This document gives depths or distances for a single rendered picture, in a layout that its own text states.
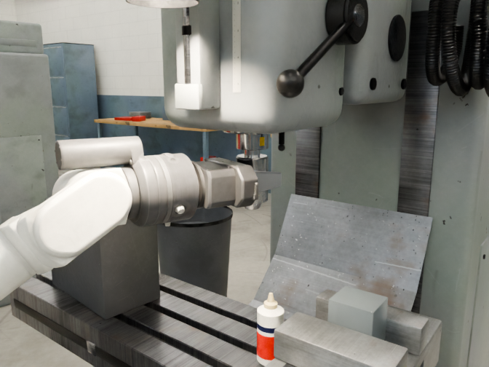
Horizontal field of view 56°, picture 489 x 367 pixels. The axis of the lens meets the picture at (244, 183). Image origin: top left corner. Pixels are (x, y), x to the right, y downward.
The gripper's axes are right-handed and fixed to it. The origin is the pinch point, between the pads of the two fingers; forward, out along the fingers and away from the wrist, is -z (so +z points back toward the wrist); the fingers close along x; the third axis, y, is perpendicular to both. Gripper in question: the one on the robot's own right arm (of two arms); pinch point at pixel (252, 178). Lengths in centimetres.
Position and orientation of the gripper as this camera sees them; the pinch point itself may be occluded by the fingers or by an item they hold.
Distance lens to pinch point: 66.4
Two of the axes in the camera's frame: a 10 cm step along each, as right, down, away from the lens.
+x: -5.5, -1.8, 8.2
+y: -0.1, 9.8, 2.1
